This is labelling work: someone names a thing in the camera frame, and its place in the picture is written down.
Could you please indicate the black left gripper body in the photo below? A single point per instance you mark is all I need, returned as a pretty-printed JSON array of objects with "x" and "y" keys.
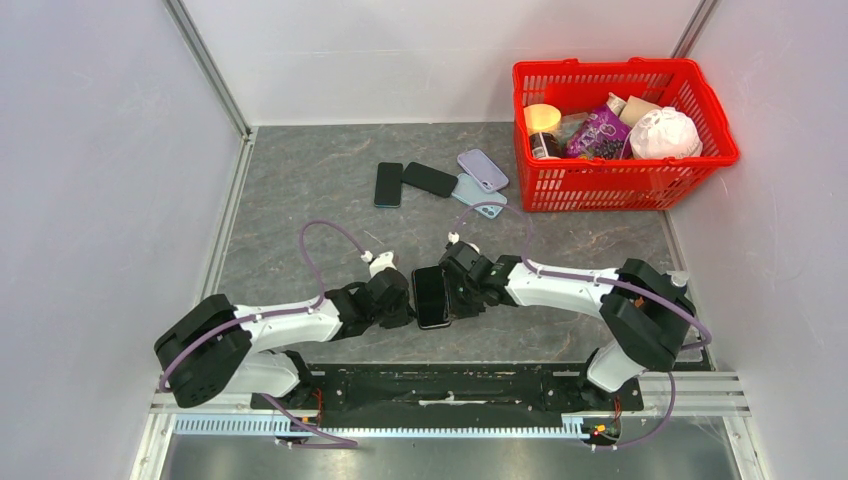
[{"x": 395, "y": 317}]

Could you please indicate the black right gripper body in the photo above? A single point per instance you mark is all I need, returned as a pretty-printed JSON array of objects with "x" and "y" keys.
[{"x": 462, "y": 299}]

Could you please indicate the light blue phone case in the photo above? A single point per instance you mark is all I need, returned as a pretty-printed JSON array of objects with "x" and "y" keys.
[{"x": 468, "y": 192}]

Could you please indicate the black phone silver edge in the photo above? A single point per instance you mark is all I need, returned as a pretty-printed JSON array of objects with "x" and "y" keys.
[{"x": 430, "y": 298}]

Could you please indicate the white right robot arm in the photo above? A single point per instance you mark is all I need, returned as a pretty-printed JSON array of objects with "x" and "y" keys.
[{"x": 648, "y": 315}]

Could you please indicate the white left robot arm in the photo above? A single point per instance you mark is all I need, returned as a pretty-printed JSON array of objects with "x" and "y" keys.
[{"x": 219, "y": 347}]

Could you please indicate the black phone teal edge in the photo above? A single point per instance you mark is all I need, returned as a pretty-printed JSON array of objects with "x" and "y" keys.
[{"x": 388, "y": 185}]

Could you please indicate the lilac phone case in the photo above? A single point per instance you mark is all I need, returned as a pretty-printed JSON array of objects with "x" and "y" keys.
[{"x": 483, "y": 170}]

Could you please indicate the yellow lid jar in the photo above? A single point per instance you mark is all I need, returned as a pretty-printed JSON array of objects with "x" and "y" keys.
[{"x": 542, "y": 122}]

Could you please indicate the purple snack bag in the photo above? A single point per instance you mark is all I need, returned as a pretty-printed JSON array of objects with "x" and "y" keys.
[{"x": 603, "y": 135}]

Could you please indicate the orange pump bottle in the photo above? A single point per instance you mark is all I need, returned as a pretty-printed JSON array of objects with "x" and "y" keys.
[{"x": 678, "y": 278}]

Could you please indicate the red plastic basket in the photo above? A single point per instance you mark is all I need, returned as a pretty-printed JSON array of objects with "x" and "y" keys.
[{"x": 582, "y": 184}]

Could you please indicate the beige cardboard tube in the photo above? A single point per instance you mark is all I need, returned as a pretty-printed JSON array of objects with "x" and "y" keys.
[{"x": 635, "y": 109}]

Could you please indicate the white plastic bag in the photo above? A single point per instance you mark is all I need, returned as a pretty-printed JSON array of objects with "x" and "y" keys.
[{"x": 665, "y": 133}]

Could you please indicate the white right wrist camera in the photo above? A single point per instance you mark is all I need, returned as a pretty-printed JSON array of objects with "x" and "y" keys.
[{"x": 472, "y": 247}]

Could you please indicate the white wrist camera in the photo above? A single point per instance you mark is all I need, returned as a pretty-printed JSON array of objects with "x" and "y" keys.
[
  {"x": 381, "y": 262},
  {"x": 472, "y": 247}
]

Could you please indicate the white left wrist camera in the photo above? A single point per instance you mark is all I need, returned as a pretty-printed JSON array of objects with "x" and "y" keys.
[{"x": 381, "y": 262}]

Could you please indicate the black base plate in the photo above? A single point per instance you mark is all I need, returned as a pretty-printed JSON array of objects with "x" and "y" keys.
[{"x": 452, "y": 395}]

